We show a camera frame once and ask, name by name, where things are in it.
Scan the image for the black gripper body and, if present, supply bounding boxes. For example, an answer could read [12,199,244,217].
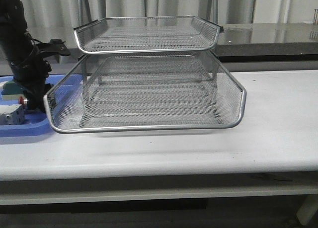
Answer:
[9,39,71,111]

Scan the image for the red emergency stop button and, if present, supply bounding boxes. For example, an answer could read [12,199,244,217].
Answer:
[18,96,28,108]

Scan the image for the silver mesh tray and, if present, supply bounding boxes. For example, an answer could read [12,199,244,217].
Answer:
[81,88,219,126]
[74,15,224,54]
[44,51,246,134]

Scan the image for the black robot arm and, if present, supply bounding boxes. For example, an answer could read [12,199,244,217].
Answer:
[0,0,71,112]

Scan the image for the green electrical module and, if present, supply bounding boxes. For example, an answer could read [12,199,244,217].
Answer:
[1,80,54,101]

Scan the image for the white circuit breaker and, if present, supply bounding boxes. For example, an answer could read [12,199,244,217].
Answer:
[0,104,25,125]

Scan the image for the blue plastic tray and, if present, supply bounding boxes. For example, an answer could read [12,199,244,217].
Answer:
[0,74,84,138]

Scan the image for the grey stone counter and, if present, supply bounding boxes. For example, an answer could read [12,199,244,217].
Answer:
[28,23,318,74]

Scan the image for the white table leg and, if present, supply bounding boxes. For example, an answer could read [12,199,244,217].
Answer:
[296,194,318,226]

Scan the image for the silver wire rack frame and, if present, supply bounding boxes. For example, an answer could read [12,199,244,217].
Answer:
[77,0,224,127]

